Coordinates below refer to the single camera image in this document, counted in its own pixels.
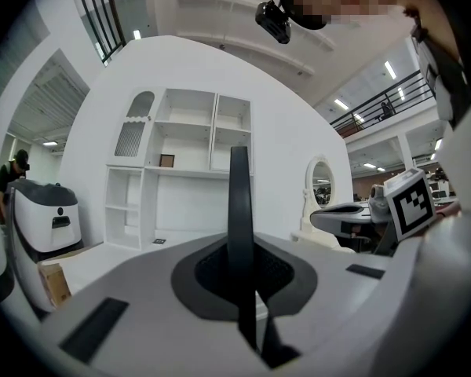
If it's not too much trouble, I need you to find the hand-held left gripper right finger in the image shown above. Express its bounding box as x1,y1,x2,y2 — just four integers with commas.
260,295,301,369

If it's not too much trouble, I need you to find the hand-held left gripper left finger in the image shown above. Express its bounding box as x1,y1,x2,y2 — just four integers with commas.
226,145,258,350

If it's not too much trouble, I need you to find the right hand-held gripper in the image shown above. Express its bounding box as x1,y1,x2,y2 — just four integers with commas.
309,167,437,243

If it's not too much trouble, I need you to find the white shelf cabinet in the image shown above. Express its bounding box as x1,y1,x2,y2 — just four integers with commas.
103,86,256,251

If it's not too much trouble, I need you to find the white oval vanity mirror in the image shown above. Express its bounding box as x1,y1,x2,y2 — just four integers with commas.
290,154,341,247

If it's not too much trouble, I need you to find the black balcony railing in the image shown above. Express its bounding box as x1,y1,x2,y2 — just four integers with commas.
329,68,436,137

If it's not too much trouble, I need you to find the white table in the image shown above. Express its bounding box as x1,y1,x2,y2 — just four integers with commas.
38,229,358,295

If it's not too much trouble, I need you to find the person's black white shirt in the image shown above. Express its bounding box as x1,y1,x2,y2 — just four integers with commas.
410,24,471,130

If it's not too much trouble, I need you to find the white and black machine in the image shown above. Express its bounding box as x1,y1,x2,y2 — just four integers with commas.
6,178,83,263

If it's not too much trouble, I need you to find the cardboard box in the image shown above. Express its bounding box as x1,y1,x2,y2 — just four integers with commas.
36,262,73,309

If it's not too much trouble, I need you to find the black head camera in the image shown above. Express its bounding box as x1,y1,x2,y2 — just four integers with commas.
254,0,293,45

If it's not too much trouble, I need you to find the black window frame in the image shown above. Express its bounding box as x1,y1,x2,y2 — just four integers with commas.
68,0,127,65

